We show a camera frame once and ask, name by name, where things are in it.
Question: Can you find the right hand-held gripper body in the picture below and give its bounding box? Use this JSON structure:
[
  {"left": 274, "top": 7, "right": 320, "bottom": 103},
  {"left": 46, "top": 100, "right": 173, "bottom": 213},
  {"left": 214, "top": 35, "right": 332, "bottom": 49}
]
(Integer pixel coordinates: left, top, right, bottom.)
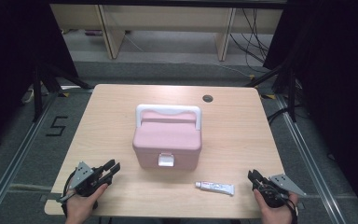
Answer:
[{"left": 252, "top": 173, "right": 308, "bottom": 209}]

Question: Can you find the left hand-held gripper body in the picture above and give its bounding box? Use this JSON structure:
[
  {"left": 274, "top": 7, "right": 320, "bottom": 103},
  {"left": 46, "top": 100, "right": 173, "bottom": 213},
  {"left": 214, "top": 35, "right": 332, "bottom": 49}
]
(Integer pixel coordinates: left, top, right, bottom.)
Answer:
[{"left": 68, "top": 161, "right": 113, "bottom": 198}]

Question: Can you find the white ointment tube red print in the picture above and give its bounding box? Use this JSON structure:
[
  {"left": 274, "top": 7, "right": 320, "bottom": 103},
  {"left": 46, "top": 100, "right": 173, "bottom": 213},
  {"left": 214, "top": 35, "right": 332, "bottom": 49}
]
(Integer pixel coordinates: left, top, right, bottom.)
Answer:
[{"left": 195, "top": 181, "right": 236, "bottom": 197}]

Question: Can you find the pink storage box white handle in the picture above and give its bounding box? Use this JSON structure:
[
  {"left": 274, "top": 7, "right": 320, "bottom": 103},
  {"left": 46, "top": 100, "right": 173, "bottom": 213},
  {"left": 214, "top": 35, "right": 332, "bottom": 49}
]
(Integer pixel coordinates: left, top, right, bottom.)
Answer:
[{"left": 132, "top": 104, "right": 203, "bottom": 172}]

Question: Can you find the person's left hand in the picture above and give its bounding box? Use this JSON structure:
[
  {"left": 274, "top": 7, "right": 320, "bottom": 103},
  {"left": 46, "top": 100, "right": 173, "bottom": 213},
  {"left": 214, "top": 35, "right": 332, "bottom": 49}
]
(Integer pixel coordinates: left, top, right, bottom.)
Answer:
[{"left": 64, "top": 183, "right": 109, "bottom": 224}]

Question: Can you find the person's right hand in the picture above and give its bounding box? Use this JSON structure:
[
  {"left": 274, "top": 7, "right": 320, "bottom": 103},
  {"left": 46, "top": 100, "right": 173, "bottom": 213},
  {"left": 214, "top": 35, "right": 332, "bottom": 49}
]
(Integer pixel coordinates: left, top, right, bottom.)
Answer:
[{"left": 254, "top": 189, "right": 299, "bottom": 224}]

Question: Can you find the black metal stand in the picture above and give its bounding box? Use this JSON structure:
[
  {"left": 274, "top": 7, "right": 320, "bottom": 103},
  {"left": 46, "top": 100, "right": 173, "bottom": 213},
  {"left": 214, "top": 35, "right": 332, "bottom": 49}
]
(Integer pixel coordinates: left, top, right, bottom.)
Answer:
[
  {"left": 32, "top": 61, "right": 95, "bottom": 123},
  {"left": 244, "top": 59, "right": 300, "bottom": 124}
]

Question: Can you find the black curtain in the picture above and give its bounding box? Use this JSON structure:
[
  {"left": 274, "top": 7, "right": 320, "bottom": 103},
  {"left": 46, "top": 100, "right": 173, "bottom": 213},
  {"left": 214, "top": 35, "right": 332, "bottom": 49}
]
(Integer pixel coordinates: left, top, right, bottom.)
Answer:
[
  {"left": 262, "top": 0, "right": 358, "bottom": 224},
  {"left": 0, "top": 0, "right": 79, "bottom": 157}
]

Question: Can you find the beige wooden desk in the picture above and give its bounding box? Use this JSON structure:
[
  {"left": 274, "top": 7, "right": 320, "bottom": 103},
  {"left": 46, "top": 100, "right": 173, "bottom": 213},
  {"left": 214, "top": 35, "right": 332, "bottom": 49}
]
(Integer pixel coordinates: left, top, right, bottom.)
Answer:
[{"left": 49, "top": 3, "right": 283, "bottom": 62}]

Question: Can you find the left hand-held gripper black cable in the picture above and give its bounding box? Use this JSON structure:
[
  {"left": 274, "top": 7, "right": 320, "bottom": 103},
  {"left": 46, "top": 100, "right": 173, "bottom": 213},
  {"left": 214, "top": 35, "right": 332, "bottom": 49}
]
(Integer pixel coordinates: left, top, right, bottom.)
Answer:
[{"left": 58, "top": 175, "right": 76, "bottom": 218}]

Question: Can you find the hand-held gripper black cable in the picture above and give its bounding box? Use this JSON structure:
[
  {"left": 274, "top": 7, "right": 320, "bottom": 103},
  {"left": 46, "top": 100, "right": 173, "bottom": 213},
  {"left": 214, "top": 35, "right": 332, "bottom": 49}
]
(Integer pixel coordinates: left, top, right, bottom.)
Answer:
[
  {"left": 281, "top": 194, "right": 300, "bottom": 224},
  {"left": 58, "top": 175, "right": 76, "bottom": 218}
]

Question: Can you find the right hand-held gripper black cable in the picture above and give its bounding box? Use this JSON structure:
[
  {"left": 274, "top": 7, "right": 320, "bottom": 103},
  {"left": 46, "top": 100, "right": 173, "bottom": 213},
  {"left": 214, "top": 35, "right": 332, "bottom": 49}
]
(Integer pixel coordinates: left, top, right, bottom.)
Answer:
[{"left": 281, "top": 194, "right": 300, "bottom": 224}]

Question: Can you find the aluminium floor rail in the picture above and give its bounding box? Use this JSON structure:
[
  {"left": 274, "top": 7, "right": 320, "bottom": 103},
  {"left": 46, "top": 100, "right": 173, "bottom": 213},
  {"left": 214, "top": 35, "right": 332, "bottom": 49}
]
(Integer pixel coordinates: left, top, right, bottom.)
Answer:
[
  {"left": 0, "top": 91, "right": 60, "bottom": 224},
  {"left": 274, "top": 92, "right": 347, "bottom": 224}
]

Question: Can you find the white floor cable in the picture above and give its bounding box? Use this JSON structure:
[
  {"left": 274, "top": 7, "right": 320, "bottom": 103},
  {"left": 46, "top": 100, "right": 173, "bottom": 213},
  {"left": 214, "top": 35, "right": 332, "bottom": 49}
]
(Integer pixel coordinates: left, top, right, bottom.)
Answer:
[{"left": 21, "top": 88, "right": 35, "bottom": 105}]

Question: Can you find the bundle of black cables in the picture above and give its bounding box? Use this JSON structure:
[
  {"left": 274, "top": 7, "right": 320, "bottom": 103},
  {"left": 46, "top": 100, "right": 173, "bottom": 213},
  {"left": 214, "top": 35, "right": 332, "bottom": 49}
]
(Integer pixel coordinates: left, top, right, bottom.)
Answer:
[{"left": 228, "top": 7, "right": 272, "bottom": 75}]

